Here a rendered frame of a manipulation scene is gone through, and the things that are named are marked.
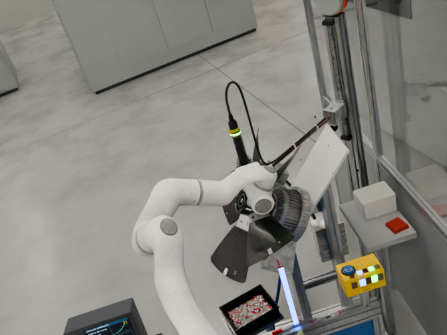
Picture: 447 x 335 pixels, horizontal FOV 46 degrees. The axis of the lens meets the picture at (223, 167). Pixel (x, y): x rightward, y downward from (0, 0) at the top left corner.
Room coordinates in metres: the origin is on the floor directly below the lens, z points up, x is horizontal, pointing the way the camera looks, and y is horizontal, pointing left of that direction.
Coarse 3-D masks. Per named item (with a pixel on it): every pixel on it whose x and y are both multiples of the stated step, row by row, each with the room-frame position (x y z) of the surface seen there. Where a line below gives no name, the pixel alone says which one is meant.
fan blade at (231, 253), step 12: (240, 228) 1.88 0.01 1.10; (228, 240) 1.88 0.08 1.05; (240, 240) 1.85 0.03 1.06; (216, 252) 1.90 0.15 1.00; (228, 252) 1.85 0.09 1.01; (240, 252) 1.82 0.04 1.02; (216, 264) 1.86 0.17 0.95; (228, 264) 1.82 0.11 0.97; (240, 264) 1.79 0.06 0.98; (228, 276) 1.79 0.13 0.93; (240, 276) 1.75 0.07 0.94
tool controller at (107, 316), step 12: (132, 300) 1.50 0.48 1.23; (96, 312) 1.48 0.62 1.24; (108, 312) 1.46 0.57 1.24; (120, 312) 1.43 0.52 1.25; (132, 312) 1.43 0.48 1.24; (72, 324) 1.45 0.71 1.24; (84, 324) 1.43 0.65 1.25; (96, 324) 1.41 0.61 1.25; (108, 324) 1.41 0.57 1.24; (120, 324) 1.40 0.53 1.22; (132, 324) 1.40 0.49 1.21
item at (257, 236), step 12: (252, 228) 1.75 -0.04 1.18; (264, 228) 1.72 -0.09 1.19; (276, 228) 1.69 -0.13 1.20; (252, 240) 1.69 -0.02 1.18; (264, 240) 1.65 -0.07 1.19; (276, 240) 1.62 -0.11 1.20; (288, 240) 1.58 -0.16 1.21; (252, 252) 1.63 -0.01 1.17; (264, 252) 1.59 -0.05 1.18; (252, 264) 1.58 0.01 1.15
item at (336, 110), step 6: (336, 102) 2.22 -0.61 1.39; (342, 102) 2.20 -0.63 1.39; (330, 108) 2.18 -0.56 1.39; (336, 108) 2.16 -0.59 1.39; (342, 108) 2.17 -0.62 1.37; (324, 114) 2.18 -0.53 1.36; (330, 114) 2.15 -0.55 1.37; (336, 114) 2.14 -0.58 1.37; (342, 114) 2.16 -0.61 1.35; (330, 120) 2.16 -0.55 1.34; (336, 120) 2.13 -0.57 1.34
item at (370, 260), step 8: (368, 256) 1.51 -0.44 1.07; (344, 264) 1.51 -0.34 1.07; (352, 264) 1.49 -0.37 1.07; (360, 264) 1.48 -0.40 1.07; (368, 264) 1.47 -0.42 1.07; (376, 264) 1.45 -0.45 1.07; (368, 272) 1.43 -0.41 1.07; (376, 272) 1.42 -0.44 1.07; (344, 280) 1.42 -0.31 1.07; (352, 280) 1.42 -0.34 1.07; (384, 280) 1.42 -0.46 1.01; (344, 288) 1.44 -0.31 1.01; (352, 288) 1.42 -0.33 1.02; (360, 288) 1.42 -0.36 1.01; (368, 288) 1.42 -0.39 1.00
